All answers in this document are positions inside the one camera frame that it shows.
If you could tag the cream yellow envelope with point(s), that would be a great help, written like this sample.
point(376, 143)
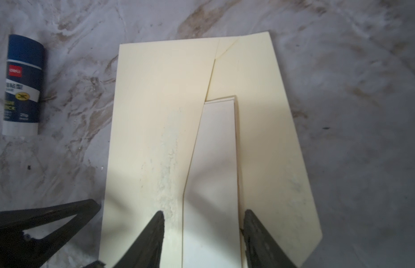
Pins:
point(160, 92)

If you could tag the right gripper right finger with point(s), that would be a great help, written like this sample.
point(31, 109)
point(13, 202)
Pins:
point(261, 250)

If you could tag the beige letter with ornate border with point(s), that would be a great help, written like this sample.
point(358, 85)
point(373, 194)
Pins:
point(211, 235)

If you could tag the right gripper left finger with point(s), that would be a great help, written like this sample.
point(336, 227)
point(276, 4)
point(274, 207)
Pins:
point(146, 250)

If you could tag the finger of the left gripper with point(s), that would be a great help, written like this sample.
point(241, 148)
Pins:
point(30, 237)

